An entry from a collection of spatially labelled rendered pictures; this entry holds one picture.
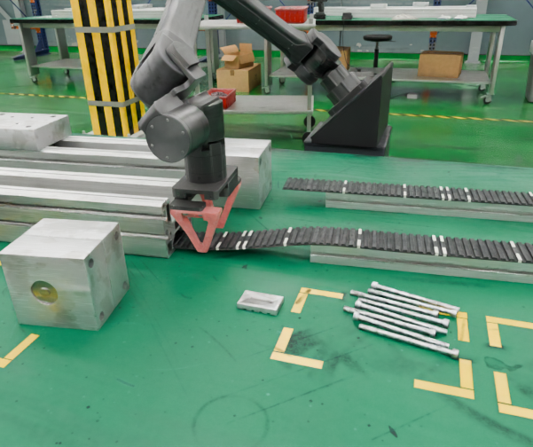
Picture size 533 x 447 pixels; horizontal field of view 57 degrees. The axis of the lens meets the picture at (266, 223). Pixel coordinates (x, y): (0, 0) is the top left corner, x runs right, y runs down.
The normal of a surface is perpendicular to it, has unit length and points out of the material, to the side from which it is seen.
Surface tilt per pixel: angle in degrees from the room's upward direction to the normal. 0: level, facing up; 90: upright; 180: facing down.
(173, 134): 90
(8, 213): 90
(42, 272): 90
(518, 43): 90
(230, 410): 0
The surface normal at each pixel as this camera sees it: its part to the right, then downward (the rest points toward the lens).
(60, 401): -0.02, -0.90
